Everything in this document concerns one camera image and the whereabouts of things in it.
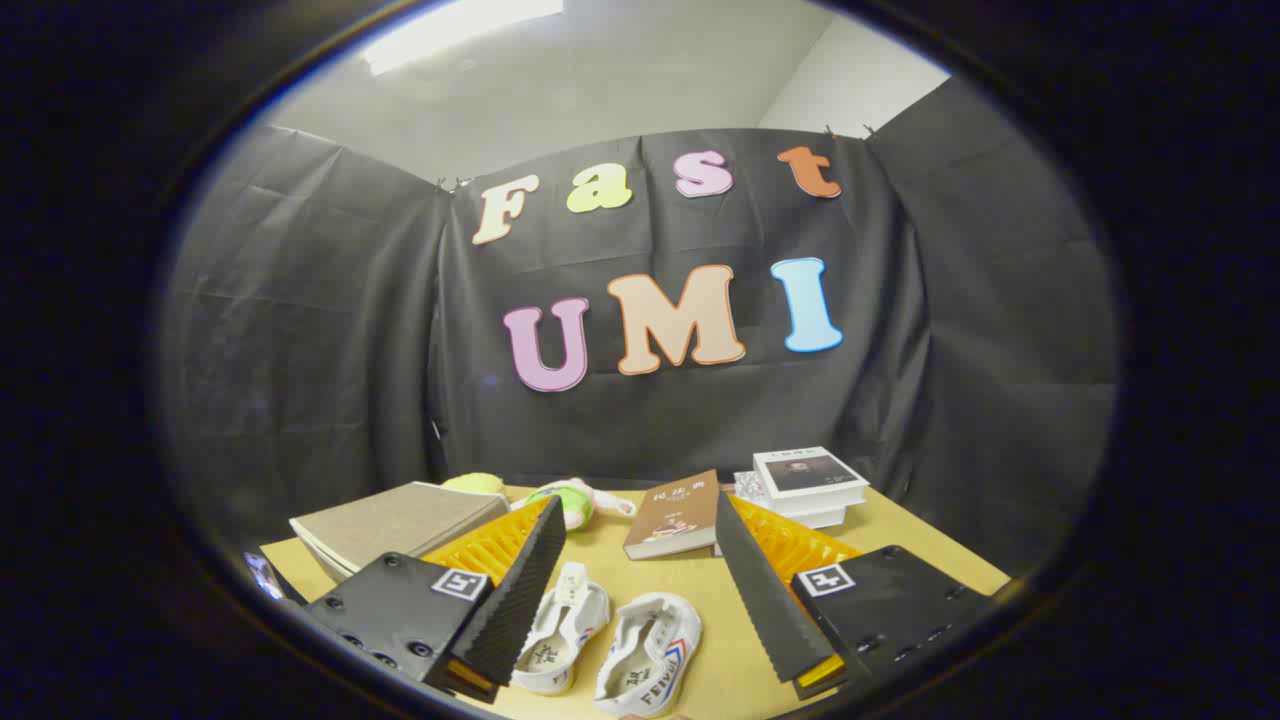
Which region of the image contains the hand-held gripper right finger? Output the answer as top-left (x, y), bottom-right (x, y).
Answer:
top-left (714, 490), bottom-right (1001, 701)

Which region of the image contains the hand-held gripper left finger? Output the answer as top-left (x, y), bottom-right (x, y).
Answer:
top-left (300, 494), bottom-right (568, 704)

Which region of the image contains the white canvas shoe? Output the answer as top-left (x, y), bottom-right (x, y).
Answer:
top-left (594, 592), bottom-right (703, 718)
top-left (512, 561), bottom-right (612, 697)

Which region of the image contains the beige fabric storage box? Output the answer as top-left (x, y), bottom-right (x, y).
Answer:
top-left (289, 481), bottom-right (511, 583)

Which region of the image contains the pink and green plush toy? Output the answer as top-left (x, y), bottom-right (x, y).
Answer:
top-left (510, 478), bottom-right (638, 531)

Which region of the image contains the brown cover book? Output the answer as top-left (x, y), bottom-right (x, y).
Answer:
top-left (623, 469), bottom-right (723, 561)

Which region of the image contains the white book with portrait cover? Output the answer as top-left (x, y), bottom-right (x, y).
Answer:
top-left (752, 446), bottom-right (871, 515)

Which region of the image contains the small printed card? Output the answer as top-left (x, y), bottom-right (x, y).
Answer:
top-left (245, 552), bottom-right (287, 602)

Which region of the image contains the black backdrop cloth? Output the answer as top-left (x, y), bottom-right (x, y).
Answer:
top-left (160, 75), bottom-right (1119, 581)

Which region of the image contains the ceiling light panel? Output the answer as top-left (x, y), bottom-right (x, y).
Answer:
top-left (360, 0), bottom-right (566, 76)

